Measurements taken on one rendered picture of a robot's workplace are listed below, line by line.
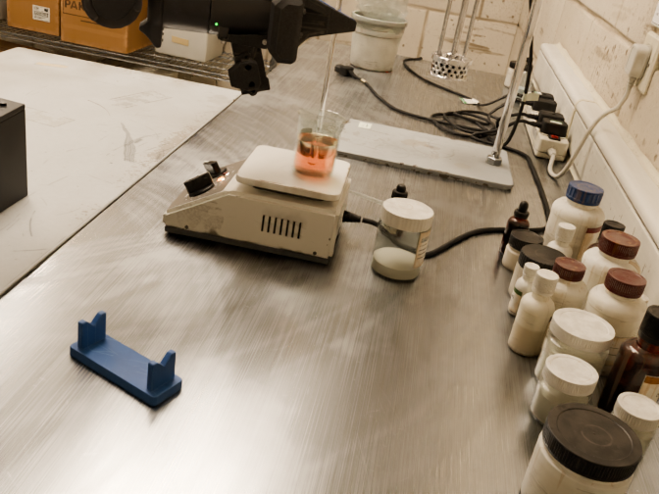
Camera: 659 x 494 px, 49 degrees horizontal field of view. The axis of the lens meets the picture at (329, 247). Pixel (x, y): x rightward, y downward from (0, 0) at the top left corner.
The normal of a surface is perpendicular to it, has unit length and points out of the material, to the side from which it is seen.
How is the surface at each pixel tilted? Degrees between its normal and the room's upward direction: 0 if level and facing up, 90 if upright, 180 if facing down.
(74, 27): 86
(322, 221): 90
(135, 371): 0
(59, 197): 0
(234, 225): 90
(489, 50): 90
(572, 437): 0
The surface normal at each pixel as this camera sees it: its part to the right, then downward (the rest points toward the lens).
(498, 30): -0.16, 0.42
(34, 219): 0.15, -0.89
